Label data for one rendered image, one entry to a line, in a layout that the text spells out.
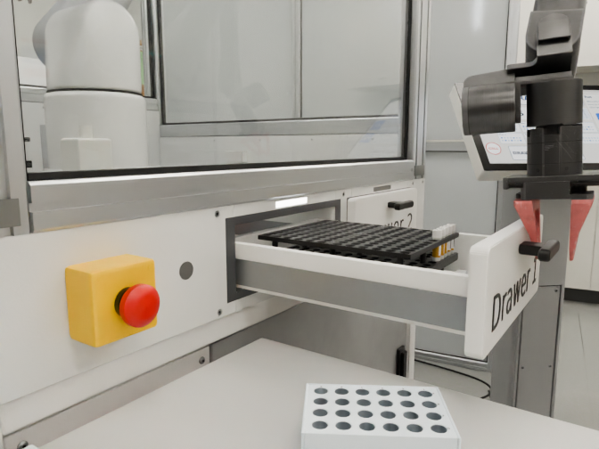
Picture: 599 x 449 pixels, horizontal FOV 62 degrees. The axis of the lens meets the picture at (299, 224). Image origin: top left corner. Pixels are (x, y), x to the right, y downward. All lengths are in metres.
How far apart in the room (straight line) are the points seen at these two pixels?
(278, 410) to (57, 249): 0.26
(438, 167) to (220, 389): 1.92
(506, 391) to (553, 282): 0.36
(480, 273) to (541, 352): 1.21
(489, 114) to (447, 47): 1.79
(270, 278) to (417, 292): 0.19
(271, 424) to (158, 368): 0.18
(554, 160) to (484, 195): 1.73
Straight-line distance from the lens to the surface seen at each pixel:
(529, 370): 1.70
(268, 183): 0.71
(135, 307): 0.48
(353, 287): 0.57
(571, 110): 0.63
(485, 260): 0.49
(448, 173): 2.36
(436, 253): 0.68
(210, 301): 0.65
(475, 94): 0.63
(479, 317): 0.51
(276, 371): 0.61
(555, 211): 1.59
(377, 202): 0.97
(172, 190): 0.58
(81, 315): 0.50
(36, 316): 0.51
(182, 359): 0.65
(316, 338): 0.90
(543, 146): 0.62
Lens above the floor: 1.02
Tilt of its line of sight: 9 degrees down
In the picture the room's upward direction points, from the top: straight up
